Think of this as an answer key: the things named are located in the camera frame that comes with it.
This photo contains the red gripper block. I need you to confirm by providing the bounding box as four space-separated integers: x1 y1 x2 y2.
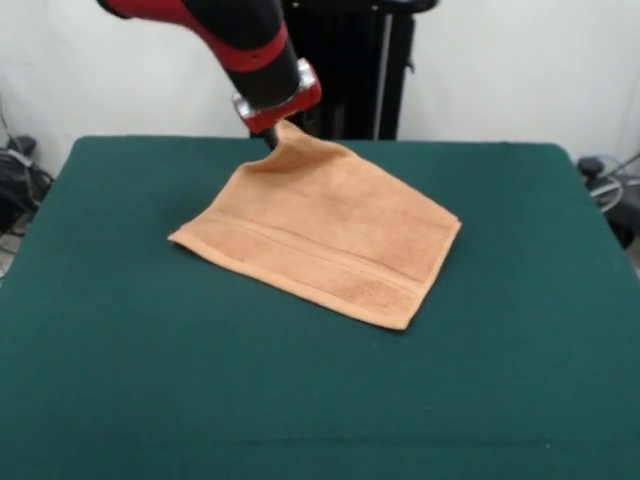
231 57 323 150

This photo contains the tan terry towel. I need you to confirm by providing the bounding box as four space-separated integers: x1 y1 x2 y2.
167 118 462 332

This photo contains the dark green table cloth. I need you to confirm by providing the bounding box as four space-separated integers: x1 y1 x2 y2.
0 135 640 480

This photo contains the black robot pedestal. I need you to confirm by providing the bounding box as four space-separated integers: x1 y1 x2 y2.
279 0 436 141

